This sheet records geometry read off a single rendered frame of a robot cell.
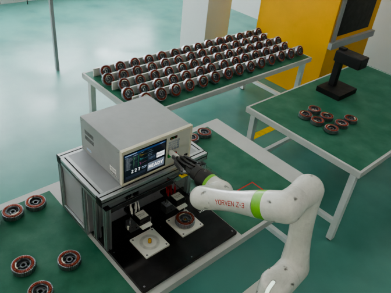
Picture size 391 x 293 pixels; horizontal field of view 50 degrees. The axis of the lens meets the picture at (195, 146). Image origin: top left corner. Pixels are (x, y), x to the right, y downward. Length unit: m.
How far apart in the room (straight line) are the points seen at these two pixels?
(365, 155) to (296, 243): 1.67
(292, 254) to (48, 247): 1.23
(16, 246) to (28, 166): 1.82
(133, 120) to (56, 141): 2.27
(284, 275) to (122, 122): 1.07
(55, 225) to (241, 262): 1.47
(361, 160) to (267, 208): 1.82
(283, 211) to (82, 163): 1.13
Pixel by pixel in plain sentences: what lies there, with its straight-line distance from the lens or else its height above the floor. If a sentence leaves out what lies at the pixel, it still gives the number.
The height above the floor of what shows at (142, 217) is 0.92.
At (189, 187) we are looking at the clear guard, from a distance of 2.18.
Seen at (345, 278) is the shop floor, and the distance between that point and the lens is 3.46.
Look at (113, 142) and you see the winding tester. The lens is 2.04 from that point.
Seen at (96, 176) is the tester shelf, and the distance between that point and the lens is 2.16.
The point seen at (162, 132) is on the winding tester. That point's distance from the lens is 2.11.
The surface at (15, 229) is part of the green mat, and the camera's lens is 2.47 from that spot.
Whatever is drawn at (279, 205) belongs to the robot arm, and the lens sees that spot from 1.55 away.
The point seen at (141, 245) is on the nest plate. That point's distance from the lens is 2.27.
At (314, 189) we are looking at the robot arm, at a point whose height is 1.48.
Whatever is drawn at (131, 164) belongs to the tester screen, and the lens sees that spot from 2.04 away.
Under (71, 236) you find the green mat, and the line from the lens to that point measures 2.38.
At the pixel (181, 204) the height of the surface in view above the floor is 0.88.
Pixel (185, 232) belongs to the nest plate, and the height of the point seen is 0.78.
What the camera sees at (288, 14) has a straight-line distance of 5.58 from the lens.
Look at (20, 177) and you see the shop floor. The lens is 4.01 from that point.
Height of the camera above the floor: 2.48
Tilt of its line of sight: 35 degrees down
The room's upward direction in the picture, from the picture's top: 7 degrees clockwise
